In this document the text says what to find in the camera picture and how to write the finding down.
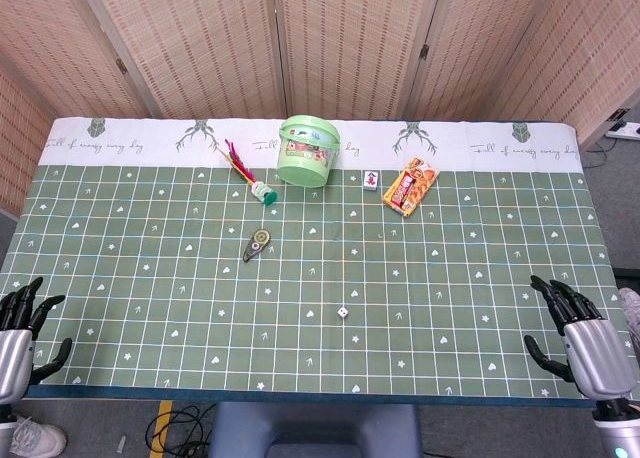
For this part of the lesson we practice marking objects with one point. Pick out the grey shoe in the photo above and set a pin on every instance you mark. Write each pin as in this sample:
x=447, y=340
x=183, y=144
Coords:
x=631, y=310

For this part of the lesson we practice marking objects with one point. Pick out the orange snack box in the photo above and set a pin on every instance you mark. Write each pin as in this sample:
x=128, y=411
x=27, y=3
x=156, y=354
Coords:
x=411, y=186

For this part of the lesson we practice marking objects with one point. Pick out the feather shuttlecock with green base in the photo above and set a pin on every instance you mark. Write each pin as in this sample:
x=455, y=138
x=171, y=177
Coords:
x=252, y=175

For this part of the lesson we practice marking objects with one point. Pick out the white mahjong tile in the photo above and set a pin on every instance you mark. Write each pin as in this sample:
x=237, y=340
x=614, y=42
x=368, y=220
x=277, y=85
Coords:
x=370, y=179

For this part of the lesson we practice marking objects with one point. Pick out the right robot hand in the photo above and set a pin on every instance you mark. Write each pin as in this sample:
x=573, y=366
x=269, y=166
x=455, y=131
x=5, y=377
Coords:
x=595, y=350

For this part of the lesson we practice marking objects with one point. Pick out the white die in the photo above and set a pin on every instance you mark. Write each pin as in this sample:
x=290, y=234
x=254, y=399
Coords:
x=342, y=312

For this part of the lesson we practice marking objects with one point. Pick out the bamboo folding screen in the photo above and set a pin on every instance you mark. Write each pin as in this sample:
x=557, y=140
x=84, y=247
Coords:
x=320, y=43

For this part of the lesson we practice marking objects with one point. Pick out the white sneaker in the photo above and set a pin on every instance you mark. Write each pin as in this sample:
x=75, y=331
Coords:
x=35, y=437

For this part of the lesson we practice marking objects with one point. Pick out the green grid tablecloth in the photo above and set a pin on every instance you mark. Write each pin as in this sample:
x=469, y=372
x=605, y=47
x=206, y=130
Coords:
x=300, y=278

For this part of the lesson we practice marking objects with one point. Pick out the green plastic bucket with lid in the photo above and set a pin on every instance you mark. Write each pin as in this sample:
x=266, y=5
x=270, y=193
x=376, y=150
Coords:
x=307, y=153

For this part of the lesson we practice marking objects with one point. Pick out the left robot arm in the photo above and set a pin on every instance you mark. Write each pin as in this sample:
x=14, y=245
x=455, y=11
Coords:
x=4, y=420

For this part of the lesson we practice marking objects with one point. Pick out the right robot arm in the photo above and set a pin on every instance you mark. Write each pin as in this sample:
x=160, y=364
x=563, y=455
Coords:
x=617, y=428

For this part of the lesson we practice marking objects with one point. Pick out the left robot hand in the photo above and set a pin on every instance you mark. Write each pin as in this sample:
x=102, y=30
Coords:
x=12, y=343

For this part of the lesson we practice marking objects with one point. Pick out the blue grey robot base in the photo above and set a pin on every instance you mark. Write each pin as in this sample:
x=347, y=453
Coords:
x=315, y=430

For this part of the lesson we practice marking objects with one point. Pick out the white power strip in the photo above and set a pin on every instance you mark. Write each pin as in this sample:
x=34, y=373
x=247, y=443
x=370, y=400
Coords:
x=625, y=129

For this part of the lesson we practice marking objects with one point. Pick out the correction tape dispenser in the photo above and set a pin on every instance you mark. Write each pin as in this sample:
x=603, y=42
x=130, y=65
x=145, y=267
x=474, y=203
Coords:
x=256, y=244

